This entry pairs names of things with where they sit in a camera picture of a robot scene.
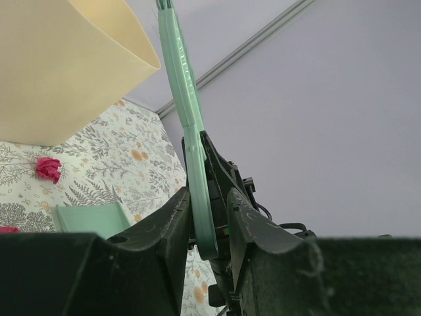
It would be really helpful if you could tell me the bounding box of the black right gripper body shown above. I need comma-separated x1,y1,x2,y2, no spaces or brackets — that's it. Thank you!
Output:
187,132,315,315

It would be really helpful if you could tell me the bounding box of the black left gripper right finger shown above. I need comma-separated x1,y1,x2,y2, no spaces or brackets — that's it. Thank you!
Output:
226,188,421,316

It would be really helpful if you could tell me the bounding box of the green dustpan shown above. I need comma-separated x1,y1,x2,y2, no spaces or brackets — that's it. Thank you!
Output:
52,202,130,239

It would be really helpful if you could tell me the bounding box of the pink paper scrap upper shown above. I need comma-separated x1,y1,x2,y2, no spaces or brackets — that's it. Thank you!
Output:
36,157,62,184

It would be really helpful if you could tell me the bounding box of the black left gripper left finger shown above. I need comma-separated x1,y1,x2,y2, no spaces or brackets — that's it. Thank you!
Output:
1,188,191,315

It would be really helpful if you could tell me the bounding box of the floral table cloth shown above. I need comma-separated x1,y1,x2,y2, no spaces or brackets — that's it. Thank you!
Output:
1,101,218,315

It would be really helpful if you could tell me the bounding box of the beige waste bin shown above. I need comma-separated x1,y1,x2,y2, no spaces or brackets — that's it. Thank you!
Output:
1,1,161,145

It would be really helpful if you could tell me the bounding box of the pink paper scrap large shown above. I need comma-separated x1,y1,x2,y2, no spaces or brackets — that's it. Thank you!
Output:
0,226,20,234

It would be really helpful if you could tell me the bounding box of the green hand brush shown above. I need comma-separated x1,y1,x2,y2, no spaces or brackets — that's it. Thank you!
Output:
156,1,218,260

